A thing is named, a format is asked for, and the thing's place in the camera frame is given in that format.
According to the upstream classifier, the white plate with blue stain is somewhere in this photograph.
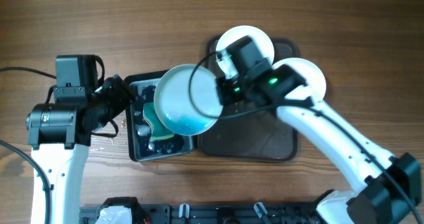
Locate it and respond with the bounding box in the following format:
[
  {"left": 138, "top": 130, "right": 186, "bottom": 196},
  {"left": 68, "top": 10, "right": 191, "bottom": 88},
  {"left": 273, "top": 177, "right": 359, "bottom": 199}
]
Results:
[{"left": 215, "top": 25, "right": 274, "bottom": 79}]

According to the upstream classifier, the green yellow sponge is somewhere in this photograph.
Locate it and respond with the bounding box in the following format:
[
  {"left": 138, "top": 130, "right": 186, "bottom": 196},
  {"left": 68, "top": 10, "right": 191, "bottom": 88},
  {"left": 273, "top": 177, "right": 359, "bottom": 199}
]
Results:
[{"left": 143, "top": 102, "right": 175, "bottom": 141}]

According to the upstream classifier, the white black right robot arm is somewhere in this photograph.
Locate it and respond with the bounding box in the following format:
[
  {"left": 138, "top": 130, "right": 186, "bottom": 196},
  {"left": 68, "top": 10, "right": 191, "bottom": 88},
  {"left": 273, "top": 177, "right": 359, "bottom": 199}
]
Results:
[{"left": 233, "top": 58, "right": 423, "bottom": 223}]

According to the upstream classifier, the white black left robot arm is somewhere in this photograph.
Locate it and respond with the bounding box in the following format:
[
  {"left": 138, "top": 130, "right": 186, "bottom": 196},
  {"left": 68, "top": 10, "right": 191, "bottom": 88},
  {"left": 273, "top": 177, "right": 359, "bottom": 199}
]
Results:
[{"left": 26, "top": 74, "right": 135, "bottom": 223}]

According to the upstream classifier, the dark brown serving tray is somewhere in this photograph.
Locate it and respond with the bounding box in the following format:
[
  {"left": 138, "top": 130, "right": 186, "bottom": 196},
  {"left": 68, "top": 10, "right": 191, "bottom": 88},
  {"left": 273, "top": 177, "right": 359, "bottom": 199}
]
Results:
[{"left": 197, "top": 37, "right": 300, "bottom": 162}]

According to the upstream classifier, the black soapy water tray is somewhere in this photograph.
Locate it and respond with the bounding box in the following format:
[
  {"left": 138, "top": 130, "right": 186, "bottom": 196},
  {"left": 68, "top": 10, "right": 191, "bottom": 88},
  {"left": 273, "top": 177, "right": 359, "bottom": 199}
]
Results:
[{"left": 125, "top": 70, "right": 196, "bottom": 162}]

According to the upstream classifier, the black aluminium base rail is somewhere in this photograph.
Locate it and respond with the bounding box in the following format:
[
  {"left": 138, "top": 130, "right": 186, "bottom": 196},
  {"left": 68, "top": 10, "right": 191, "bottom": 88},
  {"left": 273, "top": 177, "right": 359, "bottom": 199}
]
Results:
[{"left": 79, "top": 197, "right": 324, "bottom": 224}]

